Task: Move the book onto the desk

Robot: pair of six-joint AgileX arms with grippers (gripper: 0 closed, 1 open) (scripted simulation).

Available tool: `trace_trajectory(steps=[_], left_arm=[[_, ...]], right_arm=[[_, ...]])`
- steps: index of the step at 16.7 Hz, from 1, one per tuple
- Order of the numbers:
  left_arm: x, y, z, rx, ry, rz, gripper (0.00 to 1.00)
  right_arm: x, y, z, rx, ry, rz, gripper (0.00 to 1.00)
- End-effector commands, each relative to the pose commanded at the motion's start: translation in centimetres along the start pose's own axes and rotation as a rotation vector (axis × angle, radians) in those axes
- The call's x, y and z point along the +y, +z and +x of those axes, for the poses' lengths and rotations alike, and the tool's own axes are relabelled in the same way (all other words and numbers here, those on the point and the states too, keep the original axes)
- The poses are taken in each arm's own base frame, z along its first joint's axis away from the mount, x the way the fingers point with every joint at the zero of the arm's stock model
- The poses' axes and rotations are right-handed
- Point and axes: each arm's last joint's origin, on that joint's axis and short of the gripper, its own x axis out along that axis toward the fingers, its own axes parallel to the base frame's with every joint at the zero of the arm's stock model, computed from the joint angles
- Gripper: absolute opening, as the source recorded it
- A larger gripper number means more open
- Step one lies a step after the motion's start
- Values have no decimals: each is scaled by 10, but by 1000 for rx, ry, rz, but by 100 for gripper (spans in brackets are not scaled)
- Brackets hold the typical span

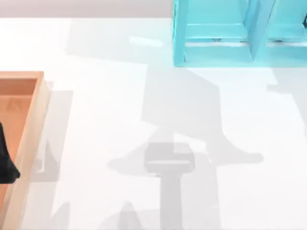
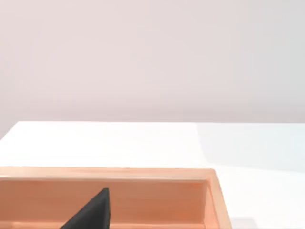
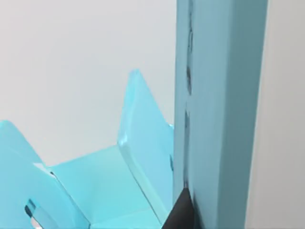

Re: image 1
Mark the light blue rack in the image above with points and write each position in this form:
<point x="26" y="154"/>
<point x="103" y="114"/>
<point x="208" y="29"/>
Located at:
<point x="216" y="51"/>

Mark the shallow salmon-coloured box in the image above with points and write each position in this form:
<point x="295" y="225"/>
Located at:
<point x="28" y="115"/>

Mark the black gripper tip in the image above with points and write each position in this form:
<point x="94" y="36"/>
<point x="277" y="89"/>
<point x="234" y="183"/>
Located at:
<point x="6" y="167"/>

